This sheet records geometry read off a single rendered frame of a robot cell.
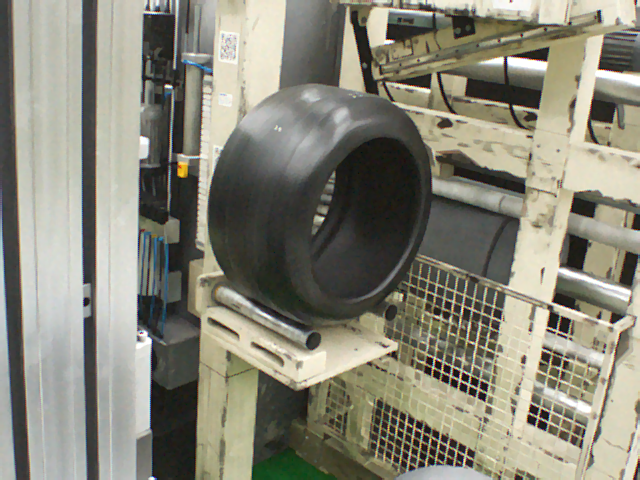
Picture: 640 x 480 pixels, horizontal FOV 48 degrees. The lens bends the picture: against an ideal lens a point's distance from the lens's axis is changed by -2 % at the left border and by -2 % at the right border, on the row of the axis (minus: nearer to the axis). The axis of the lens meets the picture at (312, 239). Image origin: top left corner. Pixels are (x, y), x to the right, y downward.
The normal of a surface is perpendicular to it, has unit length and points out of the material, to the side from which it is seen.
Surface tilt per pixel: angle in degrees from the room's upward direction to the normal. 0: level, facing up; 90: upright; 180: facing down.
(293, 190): 75
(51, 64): 90
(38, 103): 90
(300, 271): 94
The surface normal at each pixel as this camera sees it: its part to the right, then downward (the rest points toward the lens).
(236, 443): 0.70, 0.28
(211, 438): -0.70, 0.16
